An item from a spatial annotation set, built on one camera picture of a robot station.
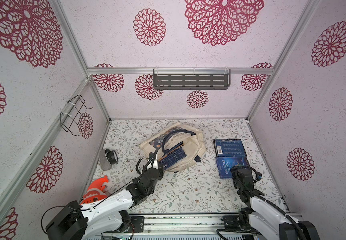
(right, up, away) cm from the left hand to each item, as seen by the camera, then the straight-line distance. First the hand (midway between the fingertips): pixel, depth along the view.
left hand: (158, 159), depth 82 cm
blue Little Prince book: (+41, -6, +13) cm, 43 cm away
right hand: (+44, -6, +7) cm, 45 cm away
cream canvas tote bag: (+2, +8, +4) cm, 9 cm away
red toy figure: (-32, -16, -5) cm, 36 cm away
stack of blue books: (+10, +1, +13) cm, 16 cm away
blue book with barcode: (+46, +4, +19) cm, 50 cm away
